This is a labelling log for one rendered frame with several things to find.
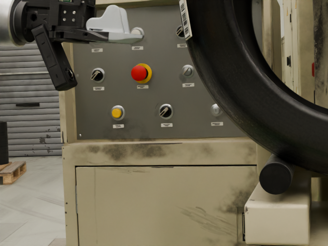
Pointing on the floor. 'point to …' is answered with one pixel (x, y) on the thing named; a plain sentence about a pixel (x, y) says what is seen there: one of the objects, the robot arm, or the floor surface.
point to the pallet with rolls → (13, 174)
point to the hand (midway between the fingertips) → (135, 41)
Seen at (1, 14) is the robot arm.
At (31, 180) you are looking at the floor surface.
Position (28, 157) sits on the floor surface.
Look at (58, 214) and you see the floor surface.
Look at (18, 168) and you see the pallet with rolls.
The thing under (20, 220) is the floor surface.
